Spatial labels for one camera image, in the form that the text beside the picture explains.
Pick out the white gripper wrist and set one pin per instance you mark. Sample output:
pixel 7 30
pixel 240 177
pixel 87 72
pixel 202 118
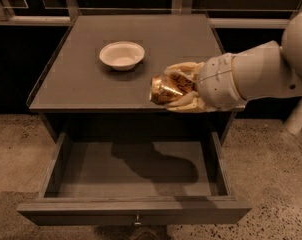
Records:
pixel 217 82

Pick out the orange soda can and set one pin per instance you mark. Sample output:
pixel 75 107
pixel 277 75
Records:
pixel 168 88

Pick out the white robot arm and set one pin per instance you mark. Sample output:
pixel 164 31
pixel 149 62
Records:
pixel 271 69

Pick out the grey cabinet with counter top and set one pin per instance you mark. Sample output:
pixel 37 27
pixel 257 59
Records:
pixel 97 101

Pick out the open grey top drawer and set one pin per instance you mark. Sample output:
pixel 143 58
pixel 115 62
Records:
pixel 108 181

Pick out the metal drawer knob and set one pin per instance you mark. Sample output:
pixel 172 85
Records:
pixel 137 220

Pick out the white paper bowl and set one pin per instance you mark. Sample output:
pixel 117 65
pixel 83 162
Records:
pixel 122 55

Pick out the metal railing frame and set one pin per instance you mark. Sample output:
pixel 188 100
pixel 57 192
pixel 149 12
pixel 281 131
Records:
pixel 264 14

